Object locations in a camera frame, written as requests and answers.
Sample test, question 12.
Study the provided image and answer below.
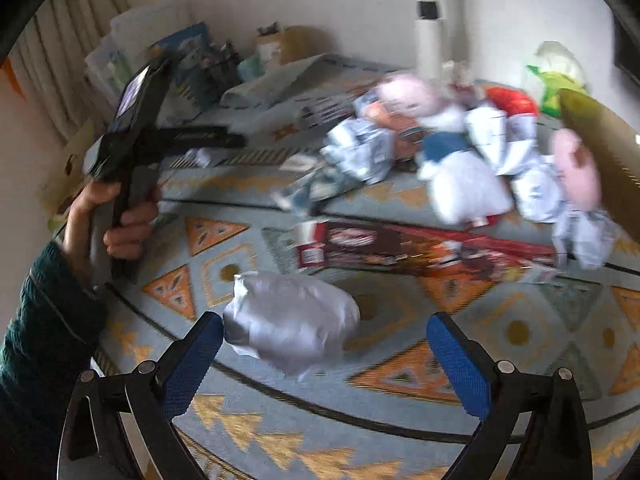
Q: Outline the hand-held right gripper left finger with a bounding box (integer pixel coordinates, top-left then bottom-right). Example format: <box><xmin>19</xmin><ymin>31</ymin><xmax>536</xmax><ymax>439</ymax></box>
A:
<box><xmin>57</xmin><ymin>311</ymin><xmax>224</xmax><ymax>480</ymax></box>

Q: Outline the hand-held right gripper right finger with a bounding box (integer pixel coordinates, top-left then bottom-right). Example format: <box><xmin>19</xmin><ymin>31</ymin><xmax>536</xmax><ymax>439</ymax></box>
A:
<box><xmin>426</xmin><ymin>311</ymin><xmax>593</xmax><ymax>480</ymax></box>

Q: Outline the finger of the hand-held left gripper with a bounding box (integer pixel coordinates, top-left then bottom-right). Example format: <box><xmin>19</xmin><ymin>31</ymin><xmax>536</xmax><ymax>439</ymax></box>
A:
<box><xmin>150</xmin><ymin>126</ymin><xmax>247</xmax><ymax>151</ymax></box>

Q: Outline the silver foil snack bag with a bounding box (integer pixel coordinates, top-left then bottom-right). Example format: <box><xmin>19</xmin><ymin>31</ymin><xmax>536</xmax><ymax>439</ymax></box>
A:
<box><xmin>222</xmin><ymin>271</ymin><xmax>361</xmax><ymax>386</ymax></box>

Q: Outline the long red box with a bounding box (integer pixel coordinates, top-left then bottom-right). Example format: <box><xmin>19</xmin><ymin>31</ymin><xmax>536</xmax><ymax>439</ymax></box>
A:
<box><xmin>295</xmin><ymin>220</ymin><xmax>561</xmax><ymax>278</ymax></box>

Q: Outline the blue white penguin plush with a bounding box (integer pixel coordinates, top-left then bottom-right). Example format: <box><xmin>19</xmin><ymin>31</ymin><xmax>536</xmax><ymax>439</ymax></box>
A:
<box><xmin>415</xmin><ymin>105</ymin><xmax>516</xmax><ymax>228</ymax></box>

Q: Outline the brown ribbed bowl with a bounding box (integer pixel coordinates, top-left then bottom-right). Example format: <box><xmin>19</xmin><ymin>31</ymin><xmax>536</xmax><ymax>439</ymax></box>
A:
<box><xmin>557</xmin><ymin>87</ymin><xmax>640</xmax><ymax>243</ymax></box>

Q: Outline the person's left forearm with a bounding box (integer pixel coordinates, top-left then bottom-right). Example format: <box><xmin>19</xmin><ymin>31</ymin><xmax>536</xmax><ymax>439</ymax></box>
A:
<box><xmin>0</xmin><ymin>242</ymin><xmax>108</xmax><ymax>480</ymax></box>

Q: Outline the person's left hand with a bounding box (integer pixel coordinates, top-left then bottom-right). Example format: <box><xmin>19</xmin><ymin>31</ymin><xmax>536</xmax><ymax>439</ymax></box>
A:
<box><xmin>62</xmin><ymin>180</ymin><xmax>162</xmax><ymax>288</ymax></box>

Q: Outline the blue book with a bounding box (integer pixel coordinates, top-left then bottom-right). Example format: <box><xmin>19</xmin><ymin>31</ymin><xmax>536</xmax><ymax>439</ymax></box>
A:
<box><xmin>150</xmin><ymin>22</ymin><xmax>241</xmax><ymax>111</ymax></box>

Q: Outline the stack of books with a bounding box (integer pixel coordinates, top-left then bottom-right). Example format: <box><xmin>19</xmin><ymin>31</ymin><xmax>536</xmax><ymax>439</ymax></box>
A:
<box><xmin>85</xmin><ymin>5</ymin><xmax>191</xmax><ymax>126</ymax></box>

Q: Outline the flat brown cardboard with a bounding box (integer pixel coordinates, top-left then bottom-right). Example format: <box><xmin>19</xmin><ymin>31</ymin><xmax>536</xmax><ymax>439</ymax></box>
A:
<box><xmin>39</xmin><ymin>119</ymin><xmax>98</xmax><ymax>233</ymax></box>

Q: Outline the beige curtain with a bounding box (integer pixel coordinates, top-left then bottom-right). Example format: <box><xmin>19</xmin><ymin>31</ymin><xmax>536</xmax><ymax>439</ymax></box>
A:
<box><xmin>10</xmin><ymin>0</ymin><xmax>131</xmax><ymax>141</ymax></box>

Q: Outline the folded white paper sheet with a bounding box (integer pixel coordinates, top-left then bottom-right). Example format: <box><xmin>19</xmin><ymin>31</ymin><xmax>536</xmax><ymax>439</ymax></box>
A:
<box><xmin>220</xmin><ymin>52</ymin><xmax>391</xmax><ymax>126</ymax></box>

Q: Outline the patterned blue orange rug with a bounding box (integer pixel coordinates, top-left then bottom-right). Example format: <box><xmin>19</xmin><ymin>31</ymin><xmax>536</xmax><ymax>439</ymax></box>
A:
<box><xmin>90</xmin><ymin>52</ymin><xmax>640</xmax><ymax>480</ymax></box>

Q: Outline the crumpled printed paper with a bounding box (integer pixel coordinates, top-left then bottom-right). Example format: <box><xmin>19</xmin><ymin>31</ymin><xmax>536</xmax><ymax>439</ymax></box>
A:
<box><xmin>552</xmin><ymin>207</ymin><xmax>616</xmax><ymax>271</ymax></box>
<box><xmin>272</xmin><ymin>167</ymin><xmax>366</xmax><ymax>216</ymax></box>
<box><xmin>462</xmin><ymin>102</ymin><xmax>538</xmax><ymax>176</ymax></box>
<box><xmin>512</xmin><ymin>160</ymin><xmax>571</xmax><ymax>223</ymax></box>
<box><xmin>320</xmin><ymin>120</ymin><xmax>401</xmax><ymax>183</ymax></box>

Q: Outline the brown cardboard box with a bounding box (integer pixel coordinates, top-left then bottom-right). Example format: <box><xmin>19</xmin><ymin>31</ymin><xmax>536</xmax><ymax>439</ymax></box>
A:
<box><xmin>255</xmin><ymin>22</ymin><xmax>331</xmax><ymax>68</ymax></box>

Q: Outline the pink plush toy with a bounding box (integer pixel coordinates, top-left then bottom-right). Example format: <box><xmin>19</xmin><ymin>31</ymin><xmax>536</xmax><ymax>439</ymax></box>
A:
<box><xmin>550</xmin><ymin>129</ymin><xmax>603</xmax><ymax>211</ymax></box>
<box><xmin>375</xmin><ymin>74</ymin><xmax>441</xmax><ymax>116</ymax></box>

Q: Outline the white fan stand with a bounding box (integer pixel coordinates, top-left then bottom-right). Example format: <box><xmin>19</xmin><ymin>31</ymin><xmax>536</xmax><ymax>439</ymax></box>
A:
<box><xmin>411</xmin><ymin>0</ymin><xmax>453</xmax><ymax>78</ymax></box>

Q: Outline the red snack bag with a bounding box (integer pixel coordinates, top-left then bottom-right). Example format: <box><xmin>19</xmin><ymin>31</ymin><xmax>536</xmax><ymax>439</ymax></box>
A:
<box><xmin>485</xmin><ymin>86</ymin><xmax>541</xmax><ymax>118</ymax></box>

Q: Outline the green white plastic bag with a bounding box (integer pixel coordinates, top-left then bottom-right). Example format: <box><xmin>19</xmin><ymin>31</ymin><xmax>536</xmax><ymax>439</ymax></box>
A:
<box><xmin>525</xmin><ymin>41</ymin><xmax>591</xmax><ymax>118</ymax></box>

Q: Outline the black television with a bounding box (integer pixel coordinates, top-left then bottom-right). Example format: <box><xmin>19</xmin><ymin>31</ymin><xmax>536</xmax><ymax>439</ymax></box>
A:
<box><xmin>612</xmin><ymin>10</ymin><xmax>640</xmax><ymax>86</ymax></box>

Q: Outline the orange wall decoration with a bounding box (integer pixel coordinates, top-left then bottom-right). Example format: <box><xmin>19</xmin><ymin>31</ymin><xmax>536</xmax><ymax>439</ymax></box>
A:
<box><xmin>0</xmin><ymin>56</ymin><xmax>26</xmax><ymax>100</ymax></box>

